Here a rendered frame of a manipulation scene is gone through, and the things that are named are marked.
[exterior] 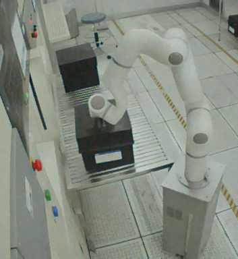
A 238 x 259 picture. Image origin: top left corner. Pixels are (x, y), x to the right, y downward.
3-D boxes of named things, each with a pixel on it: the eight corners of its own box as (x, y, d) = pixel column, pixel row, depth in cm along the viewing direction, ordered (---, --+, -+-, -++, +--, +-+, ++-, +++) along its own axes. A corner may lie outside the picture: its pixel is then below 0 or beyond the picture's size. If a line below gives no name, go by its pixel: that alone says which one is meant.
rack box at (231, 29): (225, 30, 436) (226, 14, 420) (241, 28, 439) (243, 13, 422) (235, 38, 413) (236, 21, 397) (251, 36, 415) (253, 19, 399)
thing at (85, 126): (135, 144, 164) (133, 124, 156) (78, 154, 163) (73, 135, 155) (125, 110, 187) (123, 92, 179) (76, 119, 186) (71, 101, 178)
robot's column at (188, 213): (212, 235, 213) (226, 164, 165) (197, 266, 196) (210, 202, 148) (177, 222, 226) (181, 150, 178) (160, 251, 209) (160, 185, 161)
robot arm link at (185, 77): (189, 140, 141) (189, 118, 153) (215, 135, 137) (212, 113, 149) (156, 43, 113) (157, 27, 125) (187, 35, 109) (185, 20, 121)
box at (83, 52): (101, 84, 241) (96, 56, 225) (65, 94, 237) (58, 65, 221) (94, 68, 263) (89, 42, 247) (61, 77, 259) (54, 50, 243)
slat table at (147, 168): (171, 232, 220) (174, 162, 172) (92, 253, 214) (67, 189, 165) (127, 126, 320) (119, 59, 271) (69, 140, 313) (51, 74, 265)
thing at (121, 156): (85, 172, 174) (79, 150, 163) (82, 139, 195) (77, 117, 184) (135, 163, 175) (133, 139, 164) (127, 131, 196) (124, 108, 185)
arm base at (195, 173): (217, 167, 164) (220, 142, 152) (204, 193, 152) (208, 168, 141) (185, 158, 173) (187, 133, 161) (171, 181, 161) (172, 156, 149)
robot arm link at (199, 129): (208, 141, 154) (212, 102, 139) (210, 168, 140) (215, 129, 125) (185, 141, 156) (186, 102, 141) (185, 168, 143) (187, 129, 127)
